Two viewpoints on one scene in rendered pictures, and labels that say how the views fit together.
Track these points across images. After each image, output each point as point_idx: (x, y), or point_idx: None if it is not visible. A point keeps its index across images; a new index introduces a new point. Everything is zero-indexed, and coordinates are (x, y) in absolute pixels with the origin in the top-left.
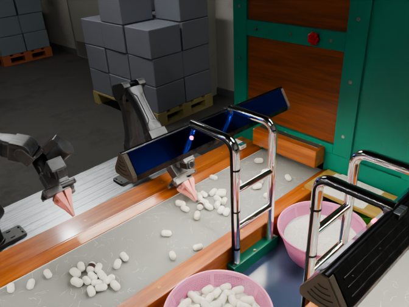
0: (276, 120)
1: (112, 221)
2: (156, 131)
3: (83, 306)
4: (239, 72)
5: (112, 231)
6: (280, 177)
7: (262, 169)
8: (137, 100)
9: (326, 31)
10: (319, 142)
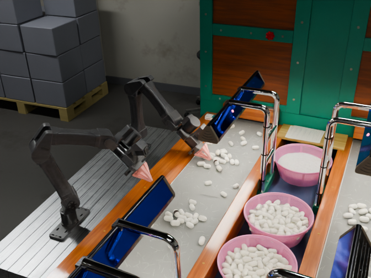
0: None
1: None
2: (173, 113)
3: (191, 234)
4: (205, 62)
5: None
6: (253, 134)
7: (239, 131)
8: (153, 92)
9: (279, 30)
10: None
